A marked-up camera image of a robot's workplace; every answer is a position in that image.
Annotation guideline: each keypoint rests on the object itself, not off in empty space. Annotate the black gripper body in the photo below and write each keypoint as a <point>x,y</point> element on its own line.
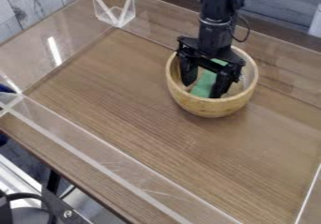
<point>188,49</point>

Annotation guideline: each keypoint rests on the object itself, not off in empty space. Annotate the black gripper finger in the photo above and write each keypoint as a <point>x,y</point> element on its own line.
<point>189,71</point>
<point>221,86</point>

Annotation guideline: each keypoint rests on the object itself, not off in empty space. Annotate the green rectangular block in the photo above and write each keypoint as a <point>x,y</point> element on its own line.
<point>205,84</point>

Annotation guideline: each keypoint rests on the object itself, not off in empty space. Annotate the brown wooden bowl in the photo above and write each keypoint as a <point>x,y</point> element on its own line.
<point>213,107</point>

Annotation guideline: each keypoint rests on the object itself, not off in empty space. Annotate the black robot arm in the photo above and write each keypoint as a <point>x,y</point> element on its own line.
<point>209,51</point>

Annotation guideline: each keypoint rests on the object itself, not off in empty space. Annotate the black metal table leg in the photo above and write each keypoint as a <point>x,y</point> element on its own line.
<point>54,182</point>

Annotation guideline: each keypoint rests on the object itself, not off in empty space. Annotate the grey metal clamp plate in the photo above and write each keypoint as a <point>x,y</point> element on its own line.
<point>63,214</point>

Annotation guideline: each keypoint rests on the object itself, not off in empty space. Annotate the clear acrylic corner bracket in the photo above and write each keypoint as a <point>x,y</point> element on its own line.
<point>116,16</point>

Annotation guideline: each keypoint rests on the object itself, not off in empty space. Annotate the clear acrylic front wall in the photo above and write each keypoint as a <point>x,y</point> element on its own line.
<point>137,192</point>

